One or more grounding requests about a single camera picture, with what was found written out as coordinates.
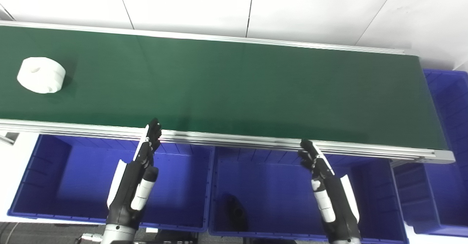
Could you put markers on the black part in bin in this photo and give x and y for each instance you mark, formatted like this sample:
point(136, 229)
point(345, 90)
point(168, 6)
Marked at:
point(237, 211)

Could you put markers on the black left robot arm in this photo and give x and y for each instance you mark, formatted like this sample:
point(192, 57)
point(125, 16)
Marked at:
point(117, 235)

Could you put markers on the green conveyor belt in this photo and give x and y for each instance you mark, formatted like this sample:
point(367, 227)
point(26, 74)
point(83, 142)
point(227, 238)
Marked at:
point(226, 138)
point(234, 90)

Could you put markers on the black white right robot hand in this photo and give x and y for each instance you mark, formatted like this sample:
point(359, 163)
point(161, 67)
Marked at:
point(336, 203)

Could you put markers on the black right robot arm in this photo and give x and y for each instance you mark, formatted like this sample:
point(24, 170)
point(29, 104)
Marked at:
point(345, 241)

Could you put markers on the blue plastic bin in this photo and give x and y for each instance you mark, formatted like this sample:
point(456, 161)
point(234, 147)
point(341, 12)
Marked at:
point(73, 185)
point(278, 196)
point(446, 185)

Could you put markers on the grey conveyor support bracket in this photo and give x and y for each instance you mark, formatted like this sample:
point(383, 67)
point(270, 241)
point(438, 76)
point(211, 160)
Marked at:
point(8, 138)

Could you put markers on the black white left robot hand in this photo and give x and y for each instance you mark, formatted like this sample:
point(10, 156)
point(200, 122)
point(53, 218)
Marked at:
point(128, 189)

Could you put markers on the white round plastic part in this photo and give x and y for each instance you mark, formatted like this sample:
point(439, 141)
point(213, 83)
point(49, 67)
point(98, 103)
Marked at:
point(41, 74)

